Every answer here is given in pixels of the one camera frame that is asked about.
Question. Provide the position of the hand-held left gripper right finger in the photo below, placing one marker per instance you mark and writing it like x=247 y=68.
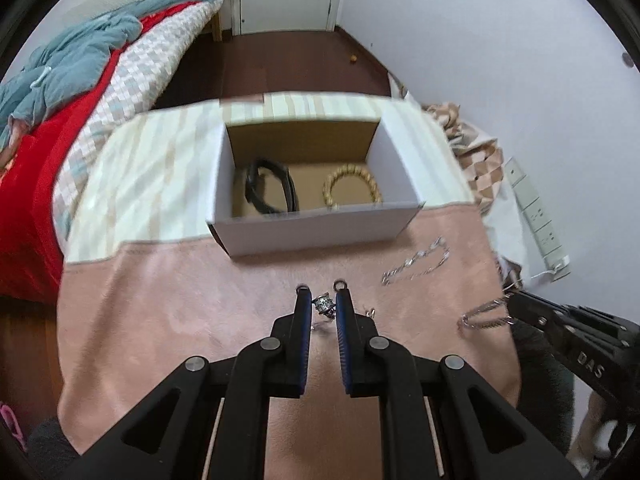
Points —
x=344 y=345

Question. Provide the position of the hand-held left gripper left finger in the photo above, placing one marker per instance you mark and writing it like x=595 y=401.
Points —
x=302 y=340

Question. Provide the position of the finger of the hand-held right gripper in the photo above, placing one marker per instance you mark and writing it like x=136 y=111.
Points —
x=532 y=312

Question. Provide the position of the white cardboard box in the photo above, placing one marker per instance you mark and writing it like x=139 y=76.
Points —
x=310 y=232

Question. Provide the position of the small silver earring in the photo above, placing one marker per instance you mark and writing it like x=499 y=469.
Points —
x=370 y=312

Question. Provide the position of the dark fuzzy cushion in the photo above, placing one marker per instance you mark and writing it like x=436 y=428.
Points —
x=545 y=390

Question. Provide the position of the white power strip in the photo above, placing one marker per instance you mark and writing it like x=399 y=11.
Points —
x=537 y=215

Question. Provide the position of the pink suede cloth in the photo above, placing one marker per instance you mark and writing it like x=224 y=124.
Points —
x=175 y=300

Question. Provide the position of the beige checkered cloth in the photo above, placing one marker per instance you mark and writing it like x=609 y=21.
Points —
x=480 y=165

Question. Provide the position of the pale striped cloth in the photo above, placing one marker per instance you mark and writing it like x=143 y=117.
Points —
x=150 y=175

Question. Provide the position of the pink object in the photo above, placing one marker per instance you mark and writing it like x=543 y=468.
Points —
x=11 y=425

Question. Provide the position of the red blanket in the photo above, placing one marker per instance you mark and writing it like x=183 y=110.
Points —
x=30 y=185

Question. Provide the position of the checkered quilt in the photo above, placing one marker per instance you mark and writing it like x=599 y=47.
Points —
x=150 y=60

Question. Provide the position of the teal blanket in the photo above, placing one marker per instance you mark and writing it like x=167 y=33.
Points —
x=75 y=50

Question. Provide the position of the round grey wall fixture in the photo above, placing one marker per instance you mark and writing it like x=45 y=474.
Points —
x=626 y=59

